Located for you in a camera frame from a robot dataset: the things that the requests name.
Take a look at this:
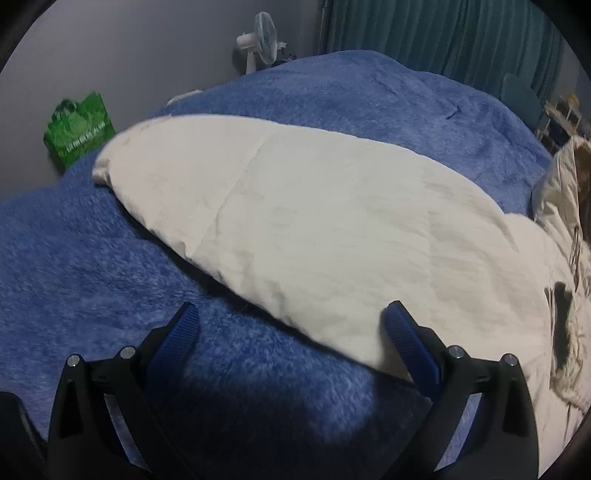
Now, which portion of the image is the white standing fan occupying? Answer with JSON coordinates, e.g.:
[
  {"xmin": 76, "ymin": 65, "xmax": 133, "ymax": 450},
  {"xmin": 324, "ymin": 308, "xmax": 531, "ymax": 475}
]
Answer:
[{"xmin": 236, "ymin": 11, "xmax": 289, "ymax": 75}]

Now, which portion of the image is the green plastic bag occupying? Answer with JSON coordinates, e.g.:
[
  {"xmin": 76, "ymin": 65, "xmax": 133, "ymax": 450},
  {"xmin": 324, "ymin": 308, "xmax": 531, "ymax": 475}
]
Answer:
[{"xmin": 43, "ymin": 92, "xmax": 116, "ymax": 169}]

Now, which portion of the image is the blue fleece blanket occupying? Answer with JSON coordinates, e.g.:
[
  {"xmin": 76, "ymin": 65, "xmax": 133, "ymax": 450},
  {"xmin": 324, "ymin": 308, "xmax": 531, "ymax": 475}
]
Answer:
[{"xmin": 0, "ymin": 50, "xmax": 555, "ymax": 480}]

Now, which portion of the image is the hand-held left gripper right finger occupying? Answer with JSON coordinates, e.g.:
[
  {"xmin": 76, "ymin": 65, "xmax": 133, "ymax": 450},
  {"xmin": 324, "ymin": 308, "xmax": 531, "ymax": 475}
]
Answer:
[{"xmin": 380, "ymin": 300, "xmax": 541, "ymax": 480}]

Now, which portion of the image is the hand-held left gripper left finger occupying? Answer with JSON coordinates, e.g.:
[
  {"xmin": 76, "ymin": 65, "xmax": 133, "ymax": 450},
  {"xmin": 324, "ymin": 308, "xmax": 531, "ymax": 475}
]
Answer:
[{"xmin": 47, "ymin": 302, "xmax": 204, "ymax": 480}]

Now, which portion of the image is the teal chair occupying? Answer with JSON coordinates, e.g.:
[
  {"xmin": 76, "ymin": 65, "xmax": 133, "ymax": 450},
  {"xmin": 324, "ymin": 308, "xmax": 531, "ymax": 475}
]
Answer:
[{"xmin": 501, "ymin": 73, "xmax": 544, "ymax": 131}]

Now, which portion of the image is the small shelf with items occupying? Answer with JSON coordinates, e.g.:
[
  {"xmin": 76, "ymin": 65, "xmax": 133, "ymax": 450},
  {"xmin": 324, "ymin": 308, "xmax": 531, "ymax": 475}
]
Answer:
[{"xmin": 536, "ymin": 93, "xmax": 591, "ymax": 153}]

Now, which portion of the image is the teal curtain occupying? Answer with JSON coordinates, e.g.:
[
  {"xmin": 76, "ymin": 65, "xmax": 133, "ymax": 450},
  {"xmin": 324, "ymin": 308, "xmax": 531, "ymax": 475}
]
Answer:
[{"xmin": 318, "ymin": 0, "xmax": 566, "ymax": 100}]

